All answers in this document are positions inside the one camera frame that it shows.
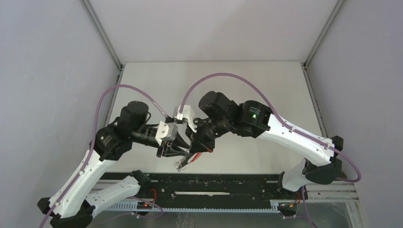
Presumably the left aluminium frame post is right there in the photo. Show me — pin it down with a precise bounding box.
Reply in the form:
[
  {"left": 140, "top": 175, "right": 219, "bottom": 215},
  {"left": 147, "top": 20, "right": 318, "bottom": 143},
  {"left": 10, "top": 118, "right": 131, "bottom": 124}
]
[{"left": 80, "top": 0, "right": 124, "bottom": 71}]

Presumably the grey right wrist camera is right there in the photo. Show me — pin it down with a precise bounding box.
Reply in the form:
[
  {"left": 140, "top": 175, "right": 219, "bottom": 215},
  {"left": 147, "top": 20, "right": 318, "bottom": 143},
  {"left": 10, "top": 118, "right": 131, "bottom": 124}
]
[{"left": 173, "top": 105, "right": 197, "bottom": 133}]

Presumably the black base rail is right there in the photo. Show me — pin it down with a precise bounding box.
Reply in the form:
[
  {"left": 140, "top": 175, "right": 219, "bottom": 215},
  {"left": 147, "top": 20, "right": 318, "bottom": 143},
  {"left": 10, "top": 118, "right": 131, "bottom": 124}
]
[{"left": 94, "top": 171, "right": 307, "bottom": 211}]

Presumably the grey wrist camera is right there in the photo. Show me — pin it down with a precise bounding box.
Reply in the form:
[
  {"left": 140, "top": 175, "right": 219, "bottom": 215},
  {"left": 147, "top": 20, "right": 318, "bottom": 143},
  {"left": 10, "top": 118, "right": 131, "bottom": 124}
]
[
  {"left": 155, "top": 121, "right": 178, "bottom": 146},
  {"left": 173, "top": 105, "right": 197, "bottom": 133}
]

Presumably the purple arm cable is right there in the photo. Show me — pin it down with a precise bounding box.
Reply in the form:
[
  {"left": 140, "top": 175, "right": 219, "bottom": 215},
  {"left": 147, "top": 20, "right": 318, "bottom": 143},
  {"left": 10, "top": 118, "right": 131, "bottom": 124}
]
[
  {"left": 38, "top": 84, "right": 171, "bottom": 228},
  {"left": 179, "top": 73, "right": 362, "bottom": 183}
]

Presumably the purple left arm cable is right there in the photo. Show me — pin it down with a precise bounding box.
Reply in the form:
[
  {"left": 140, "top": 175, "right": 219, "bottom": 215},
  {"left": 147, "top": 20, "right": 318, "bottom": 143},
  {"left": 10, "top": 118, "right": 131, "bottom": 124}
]
[{"left": 38, "top": 84, "right": 171, "bottom": 228}]

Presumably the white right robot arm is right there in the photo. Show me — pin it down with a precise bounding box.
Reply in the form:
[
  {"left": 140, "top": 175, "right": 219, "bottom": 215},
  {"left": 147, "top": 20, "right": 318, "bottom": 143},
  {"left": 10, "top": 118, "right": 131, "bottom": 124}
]
[{"left": 176, "top": 91, "right": 344, "bottom": 199}]

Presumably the grey aluminium frame rail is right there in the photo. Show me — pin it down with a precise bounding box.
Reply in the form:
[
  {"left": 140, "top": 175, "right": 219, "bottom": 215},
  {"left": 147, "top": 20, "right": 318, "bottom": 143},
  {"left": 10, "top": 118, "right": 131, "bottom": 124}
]
[{"left": 301, "top": 0, "right": 348, "bottom": 136}]

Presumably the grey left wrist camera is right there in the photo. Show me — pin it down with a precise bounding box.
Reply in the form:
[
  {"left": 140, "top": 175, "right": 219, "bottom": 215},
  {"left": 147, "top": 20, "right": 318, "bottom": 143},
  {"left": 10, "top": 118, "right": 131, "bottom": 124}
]
[{"left": 155, "top": 121, "right": 178, "bottom": 146}]

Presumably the white slotted cable duct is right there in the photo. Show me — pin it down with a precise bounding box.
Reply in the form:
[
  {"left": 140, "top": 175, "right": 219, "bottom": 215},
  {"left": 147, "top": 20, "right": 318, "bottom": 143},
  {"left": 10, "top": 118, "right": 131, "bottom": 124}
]
[{"left": 108, "top": 201, "right": 298, "bottom": 214}]

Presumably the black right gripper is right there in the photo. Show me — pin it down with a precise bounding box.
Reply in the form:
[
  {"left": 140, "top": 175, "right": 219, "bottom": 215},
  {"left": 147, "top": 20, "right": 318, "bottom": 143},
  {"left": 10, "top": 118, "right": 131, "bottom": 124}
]
[{"left": 185, "top": 117, "right": 230, "bottom": 155}]

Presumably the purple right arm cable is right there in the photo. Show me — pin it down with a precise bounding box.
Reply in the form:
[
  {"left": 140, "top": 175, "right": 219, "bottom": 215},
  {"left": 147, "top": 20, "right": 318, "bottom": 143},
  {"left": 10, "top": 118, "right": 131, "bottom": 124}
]
[{"left": 179, "top": 73, "right": 362, "bottom": 183}]

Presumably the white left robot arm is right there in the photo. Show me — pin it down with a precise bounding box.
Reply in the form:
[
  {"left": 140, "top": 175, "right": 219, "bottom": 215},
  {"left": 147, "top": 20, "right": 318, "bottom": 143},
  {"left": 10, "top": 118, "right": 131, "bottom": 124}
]
[{"left": 37, "top": 101, "right": 196, "bottom": 228}]

